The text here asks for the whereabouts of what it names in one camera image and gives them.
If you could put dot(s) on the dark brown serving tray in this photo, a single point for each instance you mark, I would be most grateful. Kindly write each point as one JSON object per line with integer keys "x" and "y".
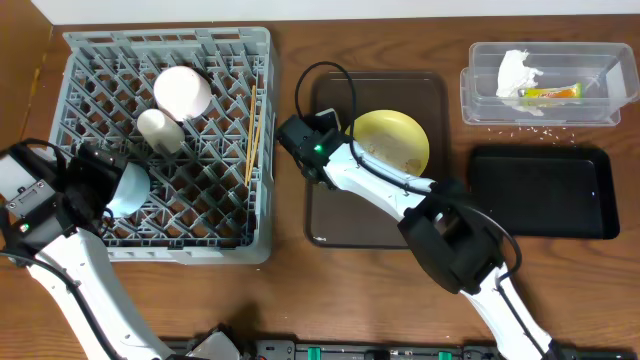
{"x": 338, "y": 219}

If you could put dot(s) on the grey dishwasher rack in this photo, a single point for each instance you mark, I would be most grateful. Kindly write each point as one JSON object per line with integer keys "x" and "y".
{"x": 199, "y": 210}

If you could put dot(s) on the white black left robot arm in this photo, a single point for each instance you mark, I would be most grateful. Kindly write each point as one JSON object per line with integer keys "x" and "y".
{"x": 54, "y": 216}

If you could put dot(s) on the white cup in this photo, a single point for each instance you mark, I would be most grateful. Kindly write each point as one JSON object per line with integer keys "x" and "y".
{"x": 160, "y": 131}

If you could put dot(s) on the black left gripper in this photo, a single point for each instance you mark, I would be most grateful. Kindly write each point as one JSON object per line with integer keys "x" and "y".
{"x": 93, "y": 167}

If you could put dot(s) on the white napkin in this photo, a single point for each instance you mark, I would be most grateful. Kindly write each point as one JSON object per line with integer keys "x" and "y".
{"x": 514, "y": 76}

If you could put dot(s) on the yellow plate with rice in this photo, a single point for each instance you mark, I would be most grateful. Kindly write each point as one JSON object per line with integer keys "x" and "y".
{"x": 394, "y": 138}

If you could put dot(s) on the yellow orange snack wrapper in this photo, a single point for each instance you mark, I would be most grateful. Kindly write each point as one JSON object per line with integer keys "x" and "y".
{"x": 567, "y": 92}

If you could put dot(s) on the black plastic bin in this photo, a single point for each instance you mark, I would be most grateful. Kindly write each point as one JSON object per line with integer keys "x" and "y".
{"x": 545, "y": 191}

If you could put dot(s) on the light blue bowl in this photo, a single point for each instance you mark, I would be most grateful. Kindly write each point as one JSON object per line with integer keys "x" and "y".
{"x": 132, "y": 191}

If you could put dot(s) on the clear plastic container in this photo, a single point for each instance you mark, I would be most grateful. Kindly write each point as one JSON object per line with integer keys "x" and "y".
{"x": 607, "y": 72}

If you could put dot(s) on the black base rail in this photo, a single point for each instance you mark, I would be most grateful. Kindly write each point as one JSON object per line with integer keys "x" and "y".
{"x": 291, "y": 350}

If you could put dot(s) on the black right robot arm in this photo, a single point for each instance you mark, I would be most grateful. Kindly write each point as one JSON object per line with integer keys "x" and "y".
{"x": 457, "y": 245}

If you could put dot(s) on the pink bowl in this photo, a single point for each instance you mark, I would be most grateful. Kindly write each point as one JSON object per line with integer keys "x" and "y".
{"x": 182, "y": 93}

